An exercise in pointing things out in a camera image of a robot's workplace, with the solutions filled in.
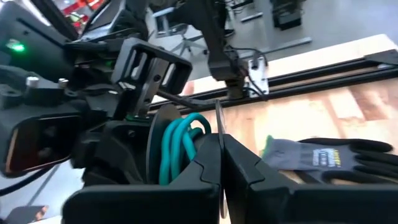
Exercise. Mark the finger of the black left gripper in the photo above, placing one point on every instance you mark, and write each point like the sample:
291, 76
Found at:
109, 149

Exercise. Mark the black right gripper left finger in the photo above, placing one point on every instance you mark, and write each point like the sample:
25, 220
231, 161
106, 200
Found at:
155, 205

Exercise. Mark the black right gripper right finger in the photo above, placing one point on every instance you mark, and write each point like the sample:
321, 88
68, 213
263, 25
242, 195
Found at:
295, 205

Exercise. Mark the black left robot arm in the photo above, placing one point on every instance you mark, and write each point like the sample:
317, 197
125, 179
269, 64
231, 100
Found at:
31, 31

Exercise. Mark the grey office chair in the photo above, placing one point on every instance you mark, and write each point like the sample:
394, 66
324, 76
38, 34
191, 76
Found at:
183, 34

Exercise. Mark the grey and black work glove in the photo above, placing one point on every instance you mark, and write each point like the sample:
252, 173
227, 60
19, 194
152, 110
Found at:
311, 155

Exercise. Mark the black computer tower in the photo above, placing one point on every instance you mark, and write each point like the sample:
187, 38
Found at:
286, 15

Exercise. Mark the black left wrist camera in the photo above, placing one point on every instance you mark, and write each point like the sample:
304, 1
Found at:
40, 143

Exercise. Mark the white metal bracket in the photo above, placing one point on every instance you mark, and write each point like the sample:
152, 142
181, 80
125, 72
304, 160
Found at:
258, 74

